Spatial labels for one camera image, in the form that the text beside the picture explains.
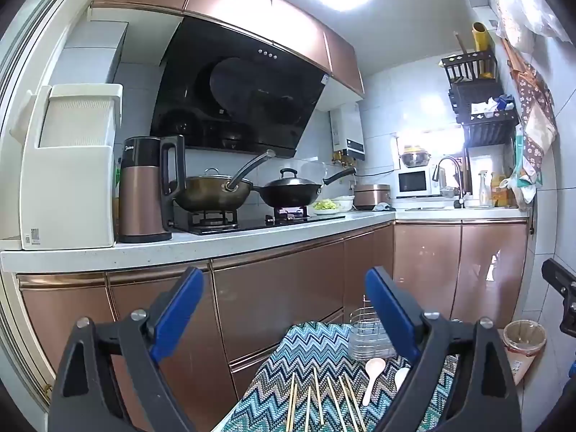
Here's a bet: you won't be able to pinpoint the wooden rolling pin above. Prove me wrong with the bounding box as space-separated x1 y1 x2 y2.
454 31 469 77

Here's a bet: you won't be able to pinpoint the bamboo chopsticks set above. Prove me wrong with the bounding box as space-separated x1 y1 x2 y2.
287 368 369 432

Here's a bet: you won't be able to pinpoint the black wall rack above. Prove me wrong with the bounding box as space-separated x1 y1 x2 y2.
441 49 518 147

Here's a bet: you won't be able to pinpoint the copper rice cooker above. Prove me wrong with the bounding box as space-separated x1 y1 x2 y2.
353 183 391 211

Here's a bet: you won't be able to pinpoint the copper electric kettle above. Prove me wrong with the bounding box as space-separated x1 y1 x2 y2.
118 135 186 244

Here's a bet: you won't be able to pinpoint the yellow oil bottle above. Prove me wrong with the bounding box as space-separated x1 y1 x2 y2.
490 172 516 208

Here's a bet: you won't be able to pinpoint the white microwave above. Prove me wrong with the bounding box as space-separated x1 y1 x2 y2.
396 166 442 199

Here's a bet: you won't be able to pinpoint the lined trash bin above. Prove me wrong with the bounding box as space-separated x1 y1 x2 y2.
503 319 547 385

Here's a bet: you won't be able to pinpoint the green and white bag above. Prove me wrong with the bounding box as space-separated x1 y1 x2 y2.
499 123 543 203

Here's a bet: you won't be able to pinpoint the yellow wrap roll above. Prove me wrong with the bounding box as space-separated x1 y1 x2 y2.
472 22 493 78

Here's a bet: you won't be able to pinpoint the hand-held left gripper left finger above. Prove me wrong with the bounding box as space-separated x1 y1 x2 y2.
47 266 205 432

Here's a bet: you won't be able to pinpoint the hanging plastic bags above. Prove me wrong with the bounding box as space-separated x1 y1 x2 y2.
481 0 572 55

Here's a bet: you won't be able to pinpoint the brown floral apron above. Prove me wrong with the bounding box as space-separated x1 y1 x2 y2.
501 38 556 190

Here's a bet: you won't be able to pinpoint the beige plastic spoon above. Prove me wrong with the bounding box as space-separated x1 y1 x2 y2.
361 357 387 406

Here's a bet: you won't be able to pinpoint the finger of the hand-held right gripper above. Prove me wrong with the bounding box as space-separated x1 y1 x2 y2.
541 258 576 315

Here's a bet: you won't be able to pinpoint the copper lower cabinets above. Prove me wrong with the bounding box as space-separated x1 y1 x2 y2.
15 218 529 432

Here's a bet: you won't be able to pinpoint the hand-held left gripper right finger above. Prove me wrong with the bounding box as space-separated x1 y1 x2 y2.
364 266 523 432

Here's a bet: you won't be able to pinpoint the black wok with lid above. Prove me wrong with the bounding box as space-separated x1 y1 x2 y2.
253 166 357 208

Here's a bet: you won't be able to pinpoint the black gas stove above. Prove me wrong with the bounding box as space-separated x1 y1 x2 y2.
173 204 347 235

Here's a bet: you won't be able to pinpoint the black range hood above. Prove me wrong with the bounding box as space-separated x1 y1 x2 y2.
150 15 330 159

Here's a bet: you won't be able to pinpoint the zigzag patterned cloth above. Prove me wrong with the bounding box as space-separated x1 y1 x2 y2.
220 320 464 432

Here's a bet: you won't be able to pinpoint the wire utensil holder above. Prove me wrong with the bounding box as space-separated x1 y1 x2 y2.
347 294 399 361

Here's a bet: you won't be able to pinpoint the steel pot on microwave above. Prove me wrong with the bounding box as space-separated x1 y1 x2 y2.
400 145 433 169

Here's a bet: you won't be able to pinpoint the brass wok with lid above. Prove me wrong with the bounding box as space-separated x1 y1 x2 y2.
173 149 276 211

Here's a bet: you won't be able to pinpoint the steel kitchen faucet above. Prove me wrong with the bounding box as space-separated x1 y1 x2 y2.
433 155 469 208

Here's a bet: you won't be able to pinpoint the white water heater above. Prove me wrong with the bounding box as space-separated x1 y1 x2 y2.
329 101 364 156

